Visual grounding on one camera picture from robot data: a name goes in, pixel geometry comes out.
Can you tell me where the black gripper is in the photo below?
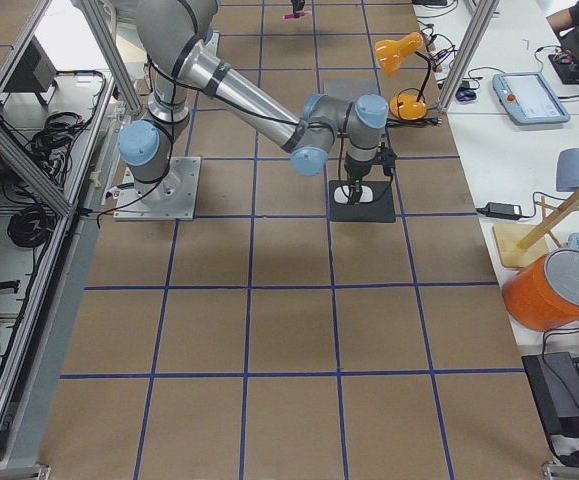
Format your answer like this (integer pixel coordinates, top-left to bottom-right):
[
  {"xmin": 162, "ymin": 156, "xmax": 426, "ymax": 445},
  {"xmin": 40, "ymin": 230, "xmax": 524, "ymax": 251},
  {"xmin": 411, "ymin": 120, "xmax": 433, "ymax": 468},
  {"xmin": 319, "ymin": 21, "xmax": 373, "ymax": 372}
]
[{"xmin": 344, "ymin": 158, "xmax": 372, "ymax": 205}]

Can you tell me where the black power adapter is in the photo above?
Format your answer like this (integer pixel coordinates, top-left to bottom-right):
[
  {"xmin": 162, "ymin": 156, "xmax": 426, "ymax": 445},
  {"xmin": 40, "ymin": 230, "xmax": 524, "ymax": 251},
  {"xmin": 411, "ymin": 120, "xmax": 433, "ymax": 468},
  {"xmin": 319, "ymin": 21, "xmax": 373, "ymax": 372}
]
[{"xmin": 484, "ymin": 202, "xmax": 522, "ymax": 220}]

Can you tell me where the white computer mouse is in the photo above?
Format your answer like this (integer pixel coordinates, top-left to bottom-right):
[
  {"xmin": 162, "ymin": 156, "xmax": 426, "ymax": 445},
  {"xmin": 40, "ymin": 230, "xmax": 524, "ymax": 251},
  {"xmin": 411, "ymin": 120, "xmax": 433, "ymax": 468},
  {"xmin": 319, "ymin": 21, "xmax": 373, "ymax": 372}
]
[{"xmin": 334, "ymin": 185, "xmax": 374, "ymax": 205}]

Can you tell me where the aluminium frame post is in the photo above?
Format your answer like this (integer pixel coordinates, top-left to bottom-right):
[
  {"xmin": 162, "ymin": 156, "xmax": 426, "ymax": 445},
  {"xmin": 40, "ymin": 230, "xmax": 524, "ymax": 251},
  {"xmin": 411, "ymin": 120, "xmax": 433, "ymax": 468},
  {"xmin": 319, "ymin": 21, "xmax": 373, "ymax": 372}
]
[{"xmin": 437, "ymin": 0, "xmax": 499, "ymax": 114}]

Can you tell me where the pink pen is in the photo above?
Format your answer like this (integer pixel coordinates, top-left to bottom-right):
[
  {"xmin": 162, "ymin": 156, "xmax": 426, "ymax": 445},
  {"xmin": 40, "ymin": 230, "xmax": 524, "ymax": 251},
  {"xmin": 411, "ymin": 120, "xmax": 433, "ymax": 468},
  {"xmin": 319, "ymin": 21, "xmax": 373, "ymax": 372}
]
[{"xmin": 282, "ymin": 10, "xmax": 312, "ymax": 20}]

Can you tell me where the black mousepad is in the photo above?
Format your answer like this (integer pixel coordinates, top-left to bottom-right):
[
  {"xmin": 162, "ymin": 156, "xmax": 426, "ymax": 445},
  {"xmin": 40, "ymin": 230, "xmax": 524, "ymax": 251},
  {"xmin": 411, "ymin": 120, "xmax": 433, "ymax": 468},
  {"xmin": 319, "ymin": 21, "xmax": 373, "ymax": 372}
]
[{"xmin": 328, "ymin": 180, "xmax": 396, "ymax": 223}]

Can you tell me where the orange cylindrical container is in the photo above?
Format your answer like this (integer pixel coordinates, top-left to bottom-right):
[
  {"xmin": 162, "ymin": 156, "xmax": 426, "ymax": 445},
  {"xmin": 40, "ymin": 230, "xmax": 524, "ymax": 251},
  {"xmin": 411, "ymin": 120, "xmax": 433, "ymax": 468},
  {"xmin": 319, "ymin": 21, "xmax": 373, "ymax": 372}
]
[{"xmin": 502, "ymin": 248, "xmax": 579, "ymax": 331}]

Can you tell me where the grey blue pouch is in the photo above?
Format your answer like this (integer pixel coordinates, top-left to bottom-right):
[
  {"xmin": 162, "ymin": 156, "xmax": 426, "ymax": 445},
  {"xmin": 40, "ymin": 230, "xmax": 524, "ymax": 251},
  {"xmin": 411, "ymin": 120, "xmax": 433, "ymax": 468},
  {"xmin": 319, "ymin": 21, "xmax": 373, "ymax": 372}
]
[{"xmin": 555, "ymin": 148, "xmax": 579, "ymax": 192}]

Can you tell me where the orange desk lamp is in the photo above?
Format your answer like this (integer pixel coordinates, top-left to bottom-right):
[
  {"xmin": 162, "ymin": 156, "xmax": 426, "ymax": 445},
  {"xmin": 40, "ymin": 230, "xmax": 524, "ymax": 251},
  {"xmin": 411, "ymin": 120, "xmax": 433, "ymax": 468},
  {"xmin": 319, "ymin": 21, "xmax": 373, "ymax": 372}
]
[{"xmin": 373, "ymin": 31, "xmax": 429, "ymax": 122}]

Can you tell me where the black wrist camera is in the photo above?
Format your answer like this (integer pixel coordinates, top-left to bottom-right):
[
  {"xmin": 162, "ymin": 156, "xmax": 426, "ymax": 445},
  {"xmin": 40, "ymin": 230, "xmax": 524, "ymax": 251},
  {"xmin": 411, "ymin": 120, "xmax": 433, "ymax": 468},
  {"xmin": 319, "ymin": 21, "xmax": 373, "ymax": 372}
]
[{"xmin": 376, "ymin": 142, "xmax": 397, "ymax": 178}]

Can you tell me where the wooden stand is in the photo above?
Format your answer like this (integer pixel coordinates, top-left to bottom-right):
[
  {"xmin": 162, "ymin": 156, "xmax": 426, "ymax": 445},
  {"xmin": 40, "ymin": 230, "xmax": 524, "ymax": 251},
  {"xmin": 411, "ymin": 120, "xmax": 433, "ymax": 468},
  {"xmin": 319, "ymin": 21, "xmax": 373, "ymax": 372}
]
[{"xmin": 493, "ymin": 187, "xmax": 579, "ymax": 269}]

